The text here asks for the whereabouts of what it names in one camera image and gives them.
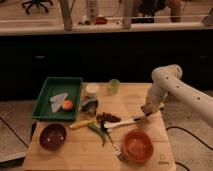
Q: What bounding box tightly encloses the dark purple bowl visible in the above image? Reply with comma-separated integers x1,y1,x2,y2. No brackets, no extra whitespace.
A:
39,124,66,151

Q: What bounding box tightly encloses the dark red grape bunch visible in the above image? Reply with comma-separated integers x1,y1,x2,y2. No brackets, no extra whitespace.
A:
96,112,121,123

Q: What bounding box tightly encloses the green chili pepper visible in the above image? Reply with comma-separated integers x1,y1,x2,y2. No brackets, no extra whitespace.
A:
88,123,106,147

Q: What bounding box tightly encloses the red bowl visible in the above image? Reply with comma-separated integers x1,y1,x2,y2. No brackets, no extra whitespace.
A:
121,129,154,164

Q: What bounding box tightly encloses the seated person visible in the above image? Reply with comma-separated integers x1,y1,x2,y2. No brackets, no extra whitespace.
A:
131,0,181,24

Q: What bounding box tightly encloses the white round container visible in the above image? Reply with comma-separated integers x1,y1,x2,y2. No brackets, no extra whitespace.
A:
86,83,100,97

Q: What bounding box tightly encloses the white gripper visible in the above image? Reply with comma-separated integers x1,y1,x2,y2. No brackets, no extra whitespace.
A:
141,85,168,116

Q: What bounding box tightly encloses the green plastic tray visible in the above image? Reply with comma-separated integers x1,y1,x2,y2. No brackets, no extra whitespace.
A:
32,77,83,121

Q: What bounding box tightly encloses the yellow banana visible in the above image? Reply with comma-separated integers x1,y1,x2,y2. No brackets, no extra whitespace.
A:
69,120,93,129

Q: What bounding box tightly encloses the black floor cable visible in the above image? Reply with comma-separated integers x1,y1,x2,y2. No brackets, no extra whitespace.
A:
165,125,213,152

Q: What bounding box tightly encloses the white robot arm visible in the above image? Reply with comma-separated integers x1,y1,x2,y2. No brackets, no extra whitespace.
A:
141,64,213,128

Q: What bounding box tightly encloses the metal fork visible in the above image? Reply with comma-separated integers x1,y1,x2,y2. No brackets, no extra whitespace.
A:
101,124,125,161

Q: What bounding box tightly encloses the orange fruit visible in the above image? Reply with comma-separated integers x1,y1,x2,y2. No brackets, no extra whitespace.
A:
62,100,73,111

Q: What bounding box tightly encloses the red object on ledge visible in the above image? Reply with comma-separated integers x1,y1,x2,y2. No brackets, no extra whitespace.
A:
95,17,107,25

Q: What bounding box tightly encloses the green translucent cup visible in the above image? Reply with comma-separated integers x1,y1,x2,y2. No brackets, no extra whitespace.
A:
108,79,120,94

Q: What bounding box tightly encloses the grey folded cloth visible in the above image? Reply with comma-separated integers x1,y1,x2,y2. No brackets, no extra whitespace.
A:
50,93,68,113

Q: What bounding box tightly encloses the black office chair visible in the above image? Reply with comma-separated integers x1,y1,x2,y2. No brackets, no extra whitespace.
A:
22,0,53,14

